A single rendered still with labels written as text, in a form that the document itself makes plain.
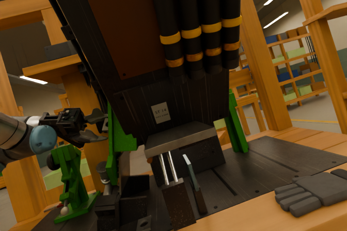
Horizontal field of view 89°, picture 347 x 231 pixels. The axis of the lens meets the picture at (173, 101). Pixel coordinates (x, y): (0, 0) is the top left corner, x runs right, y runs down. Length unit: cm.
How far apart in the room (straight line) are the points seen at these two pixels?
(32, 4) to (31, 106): 1094
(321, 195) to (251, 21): 90
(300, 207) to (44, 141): 63
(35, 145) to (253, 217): 57
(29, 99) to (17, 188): 1101
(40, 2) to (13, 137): 79
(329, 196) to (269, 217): 13
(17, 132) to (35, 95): 1143
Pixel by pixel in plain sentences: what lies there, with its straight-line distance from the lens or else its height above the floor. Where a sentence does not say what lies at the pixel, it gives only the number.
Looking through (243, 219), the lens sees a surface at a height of 90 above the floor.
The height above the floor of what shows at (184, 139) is 112.
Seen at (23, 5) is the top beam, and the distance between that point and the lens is 125.
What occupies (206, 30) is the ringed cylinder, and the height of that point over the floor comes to 134.
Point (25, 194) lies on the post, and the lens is 120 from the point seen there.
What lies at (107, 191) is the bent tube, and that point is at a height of 100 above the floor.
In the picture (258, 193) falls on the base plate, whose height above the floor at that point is 90.
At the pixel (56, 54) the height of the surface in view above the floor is 158.
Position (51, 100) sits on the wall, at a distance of 1163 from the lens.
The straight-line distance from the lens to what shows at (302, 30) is 707.
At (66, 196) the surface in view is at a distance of 86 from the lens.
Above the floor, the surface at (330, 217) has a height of 90.
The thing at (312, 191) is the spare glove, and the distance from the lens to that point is 55.
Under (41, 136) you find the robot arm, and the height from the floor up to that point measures 122.
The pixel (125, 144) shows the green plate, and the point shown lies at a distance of 58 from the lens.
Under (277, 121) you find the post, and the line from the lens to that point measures 114.
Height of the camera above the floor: 121
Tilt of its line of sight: level
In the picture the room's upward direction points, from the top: 17 degrees counter-clockwise
